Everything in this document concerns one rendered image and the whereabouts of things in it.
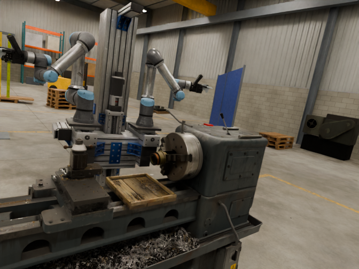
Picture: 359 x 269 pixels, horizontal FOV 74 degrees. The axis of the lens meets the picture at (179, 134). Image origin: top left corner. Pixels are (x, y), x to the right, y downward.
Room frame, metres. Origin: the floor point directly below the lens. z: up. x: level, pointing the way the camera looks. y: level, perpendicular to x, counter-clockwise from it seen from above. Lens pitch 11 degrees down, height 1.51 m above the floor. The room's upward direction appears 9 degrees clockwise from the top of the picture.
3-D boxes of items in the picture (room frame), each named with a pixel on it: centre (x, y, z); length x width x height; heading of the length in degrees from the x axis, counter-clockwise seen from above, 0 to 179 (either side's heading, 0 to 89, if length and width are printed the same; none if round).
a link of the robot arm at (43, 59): (1.64, 0.99, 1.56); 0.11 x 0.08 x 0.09; 143
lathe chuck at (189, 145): (1.54, -0.01, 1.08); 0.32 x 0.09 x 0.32; 39
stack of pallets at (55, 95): (9.90, 4.84, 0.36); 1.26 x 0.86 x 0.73; 142
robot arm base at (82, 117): (1.78, 0.73, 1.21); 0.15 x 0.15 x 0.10
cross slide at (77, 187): (1.17, 0.48, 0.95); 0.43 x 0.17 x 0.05; 39
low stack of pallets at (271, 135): (8.90, -3.58, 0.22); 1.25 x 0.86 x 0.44; 133
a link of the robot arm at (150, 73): (2.17, 0.33, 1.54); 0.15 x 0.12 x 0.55; 11
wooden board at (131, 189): (1.38, 0.19, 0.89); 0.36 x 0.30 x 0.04; 39
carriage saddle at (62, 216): (1.12, 0.50, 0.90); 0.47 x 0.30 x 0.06; 39
